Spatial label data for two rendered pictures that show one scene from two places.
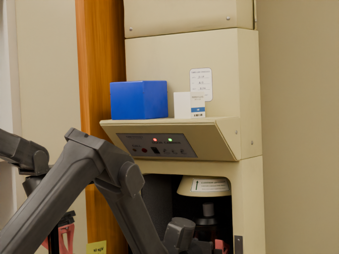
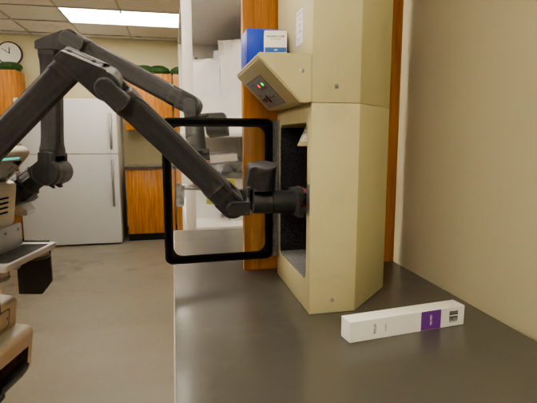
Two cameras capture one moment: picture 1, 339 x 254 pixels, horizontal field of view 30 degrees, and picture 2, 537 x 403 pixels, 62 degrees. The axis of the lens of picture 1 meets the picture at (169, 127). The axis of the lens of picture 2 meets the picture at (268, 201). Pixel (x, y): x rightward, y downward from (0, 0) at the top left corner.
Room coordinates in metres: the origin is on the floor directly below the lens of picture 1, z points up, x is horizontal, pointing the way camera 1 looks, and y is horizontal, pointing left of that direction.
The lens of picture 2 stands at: (0.68, -0.78, 1.34)
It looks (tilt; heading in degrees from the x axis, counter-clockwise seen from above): 8 degrees down; 45
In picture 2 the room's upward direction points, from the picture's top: straight up
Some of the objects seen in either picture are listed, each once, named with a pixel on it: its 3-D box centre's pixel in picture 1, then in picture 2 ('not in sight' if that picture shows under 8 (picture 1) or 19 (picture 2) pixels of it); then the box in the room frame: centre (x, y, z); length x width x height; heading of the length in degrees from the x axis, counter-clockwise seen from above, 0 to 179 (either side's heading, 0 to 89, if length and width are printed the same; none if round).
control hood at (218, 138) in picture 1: (168, 139); (269, 85); (1.47, 0.00, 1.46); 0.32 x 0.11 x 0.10; 57
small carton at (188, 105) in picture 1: (189, 105); (275, 46); (1.44, -0.05, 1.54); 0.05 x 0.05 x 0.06; 47
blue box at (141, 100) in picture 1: (139, 100); (263, 51); (1.52, 0.07, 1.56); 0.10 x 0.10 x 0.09; 57
